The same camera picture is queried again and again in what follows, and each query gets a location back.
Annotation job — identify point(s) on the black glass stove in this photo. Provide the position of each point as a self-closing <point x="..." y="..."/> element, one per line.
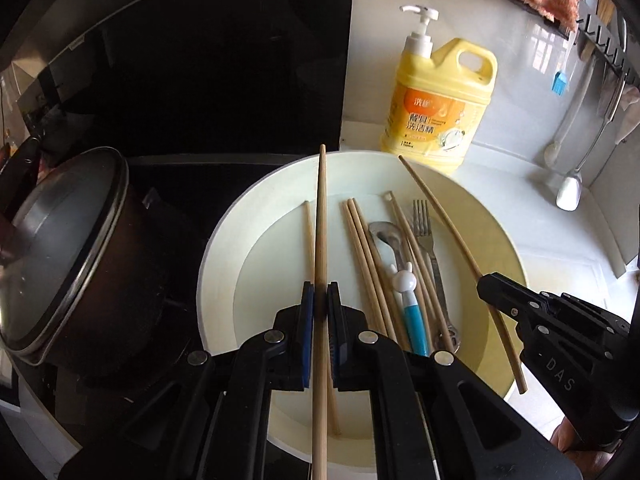
<point x="200" y="60"/>

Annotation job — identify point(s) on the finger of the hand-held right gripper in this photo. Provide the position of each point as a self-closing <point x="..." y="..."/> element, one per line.
<point x="505" y="295"/>

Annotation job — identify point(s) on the white plastic skimmer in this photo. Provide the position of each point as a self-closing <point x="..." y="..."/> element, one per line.
<point x="565" y="125"/>

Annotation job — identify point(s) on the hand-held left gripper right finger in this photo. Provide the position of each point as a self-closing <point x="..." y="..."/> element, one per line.
<point x="334" y="345"/>

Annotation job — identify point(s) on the black wall hook rack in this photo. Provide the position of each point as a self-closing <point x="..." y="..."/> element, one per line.
<point x="605" y="42"/>

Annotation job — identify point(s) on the white oval bowl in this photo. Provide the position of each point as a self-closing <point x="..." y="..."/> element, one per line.
<point x="260" y="270"/>

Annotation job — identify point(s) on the wooden hanging spatula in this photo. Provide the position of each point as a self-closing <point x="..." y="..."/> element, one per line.
<point x="606" y="10"/>

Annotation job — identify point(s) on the glass pot lid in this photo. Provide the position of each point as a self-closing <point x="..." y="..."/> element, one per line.
<point x="55" y="240"/>

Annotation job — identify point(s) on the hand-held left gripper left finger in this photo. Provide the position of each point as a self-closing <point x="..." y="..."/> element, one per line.
<point x="306" y="340"/>

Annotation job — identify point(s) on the hanging ladle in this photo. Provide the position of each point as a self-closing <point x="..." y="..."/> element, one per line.
<point x="570" y="190"/>

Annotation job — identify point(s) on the person's right hand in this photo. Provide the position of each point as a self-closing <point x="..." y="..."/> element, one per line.
<point x="575" y="442"/>

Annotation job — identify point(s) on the yellow dish soap bottle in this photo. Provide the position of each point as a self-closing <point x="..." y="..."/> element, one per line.
<point x="435" y="110"/>

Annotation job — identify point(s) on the beige hanging cloth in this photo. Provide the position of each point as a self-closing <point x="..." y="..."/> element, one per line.
<point x="627" y="110"/>

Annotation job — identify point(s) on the blue silicone brush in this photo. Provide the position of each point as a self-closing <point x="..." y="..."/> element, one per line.
<point x="560" y="82"/>

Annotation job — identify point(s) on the black cooking pot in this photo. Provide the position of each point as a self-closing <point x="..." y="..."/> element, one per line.
<point x="135" y="280"/>

